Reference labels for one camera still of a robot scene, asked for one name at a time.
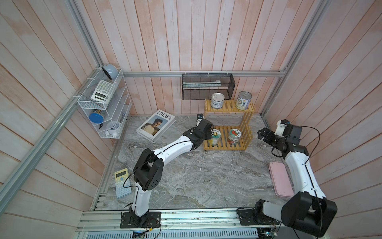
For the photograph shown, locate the sunflower lid seed jar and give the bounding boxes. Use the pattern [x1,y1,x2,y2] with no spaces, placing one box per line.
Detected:
[209,129,221,146]

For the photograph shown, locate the tomato lid seed jar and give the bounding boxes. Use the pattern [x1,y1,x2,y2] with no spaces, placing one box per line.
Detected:
[227,128,242,145]

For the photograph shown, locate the silver tin can barcode label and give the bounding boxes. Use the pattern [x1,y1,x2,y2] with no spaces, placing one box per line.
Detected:
[210,92,225,109]

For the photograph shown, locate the bamboo two-tier shelf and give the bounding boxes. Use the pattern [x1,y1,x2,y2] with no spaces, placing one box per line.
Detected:
[203,100,255,151]

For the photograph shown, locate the purple label tin can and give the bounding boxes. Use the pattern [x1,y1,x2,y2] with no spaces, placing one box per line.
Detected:
[235,91,252,110]

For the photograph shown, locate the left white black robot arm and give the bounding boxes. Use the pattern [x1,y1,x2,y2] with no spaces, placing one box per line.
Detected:
[129,119,213,219]

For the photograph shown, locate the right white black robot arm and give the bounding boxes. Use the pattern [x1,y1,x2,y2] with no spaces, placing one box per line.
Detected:
[253,119,338,238]

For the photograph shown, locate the papers in mesh basket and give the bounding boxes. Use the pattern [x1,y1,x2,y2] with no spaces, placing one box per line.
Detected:
[182,80,222,88]

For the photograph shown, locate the LOEWE magazine book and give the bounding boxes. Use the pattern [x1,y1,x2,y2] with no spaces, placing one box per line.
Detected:
[136,110,176,143]

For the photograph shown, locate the yellow calculator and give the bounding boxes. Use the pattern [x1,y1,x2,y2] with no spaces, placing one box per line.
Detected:
[114,168,131,199]

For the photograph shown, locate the blue lid pencil tube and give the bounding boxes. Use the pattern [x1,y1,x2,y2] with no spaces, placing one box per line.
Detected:
[89,109,106,124]

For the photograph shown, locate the white desk calculator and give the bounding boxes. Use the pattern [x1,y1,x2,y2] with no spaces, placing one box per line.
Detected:
[91,80,115,104]

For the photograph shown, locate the light blue round fan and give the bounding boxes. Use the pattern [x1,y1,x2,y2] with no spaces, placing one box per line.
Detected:
[102,64,119,81]

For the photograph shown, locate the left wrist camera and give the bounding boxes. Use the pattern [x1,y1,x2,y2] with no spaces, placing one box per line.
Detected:
[196,114,204,126]

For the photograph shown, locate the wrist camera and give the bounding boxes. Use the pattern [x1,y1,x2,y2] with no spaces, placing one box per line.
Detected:
[196,114,204,126]
[275,119,291,136]

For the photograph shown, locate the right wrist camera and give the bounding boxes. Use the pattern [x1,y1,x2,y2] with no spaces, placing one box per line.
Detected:
[275,119,291,136]

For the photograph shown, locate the black mesh wall basket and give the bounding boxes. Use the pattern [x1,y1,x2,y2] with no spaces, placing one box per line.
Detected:
[182,73,236,101]

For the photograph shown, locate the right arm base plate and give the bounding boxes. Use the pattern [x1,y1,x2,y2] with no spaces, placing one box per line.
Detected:
[236,208,279,226]

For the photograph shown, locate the white wire wall rack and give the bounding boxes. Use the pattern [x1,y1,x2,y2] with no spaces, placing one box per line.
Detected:
[77,68,132,139]

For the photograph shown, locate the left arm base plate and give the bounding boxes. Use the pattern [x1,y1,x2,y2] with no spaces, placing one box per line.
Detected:
[120,212,161,229]

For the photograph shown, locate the aluminium front rail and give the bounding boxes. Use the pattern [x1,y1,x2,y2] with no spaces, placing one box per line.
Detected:
[73,208,312,239]

